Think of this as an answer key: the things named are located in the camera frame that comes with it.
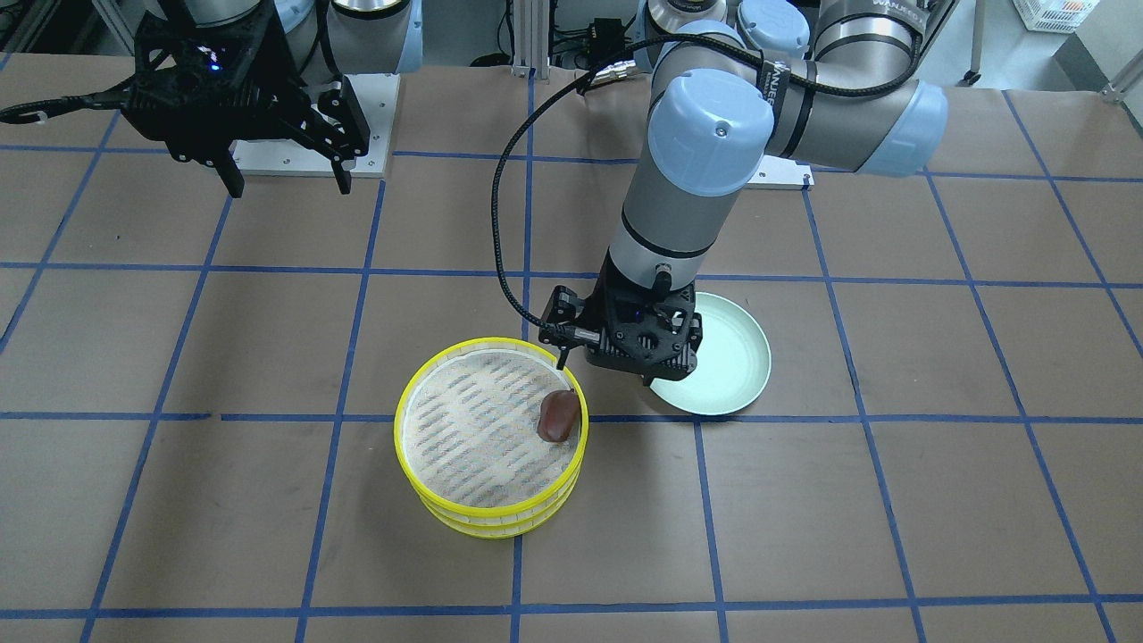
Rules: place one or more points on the aluminium frame post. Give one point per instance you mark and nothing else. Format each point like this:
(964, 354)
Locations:
(531, 39)

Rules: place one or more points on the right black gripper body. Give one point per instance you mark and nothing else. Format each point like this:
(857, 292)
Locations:
(284, 79)

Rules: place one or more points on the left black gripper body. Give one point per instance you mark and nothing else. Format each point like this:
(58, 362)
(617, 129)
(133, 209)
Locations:
(564, 309)

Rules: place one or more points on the yellow steamer layer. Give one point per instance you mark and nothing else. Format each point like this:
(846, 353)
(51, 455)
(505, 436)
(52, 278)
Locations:
(500, 527)
(466, 427)

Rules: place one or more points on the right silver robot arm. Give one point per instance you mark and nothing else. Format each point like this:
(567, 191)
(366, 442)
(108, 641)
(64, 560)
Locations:
(371, 43)

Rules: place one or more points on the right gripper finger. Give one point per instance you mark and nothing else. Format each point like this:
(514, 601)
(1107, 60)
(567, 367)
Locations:
(223, 163)
(342, 167)

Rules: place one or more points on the black electronics box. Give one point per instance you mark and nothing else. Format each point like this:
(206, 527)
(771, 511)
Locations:
(605, 36)

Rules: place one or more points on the brown steamed bun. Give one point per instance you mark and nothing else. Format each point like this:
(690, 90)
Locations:
(559, 415)

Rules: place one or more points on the light green plate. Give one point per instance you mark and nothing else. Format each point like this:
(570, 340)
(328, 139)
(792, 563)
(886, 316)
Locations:
(734, 362)

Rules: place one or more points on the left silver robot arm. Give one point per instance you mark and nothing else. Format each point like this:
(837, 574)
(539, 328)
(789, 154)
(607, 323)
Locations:
(734, 82)

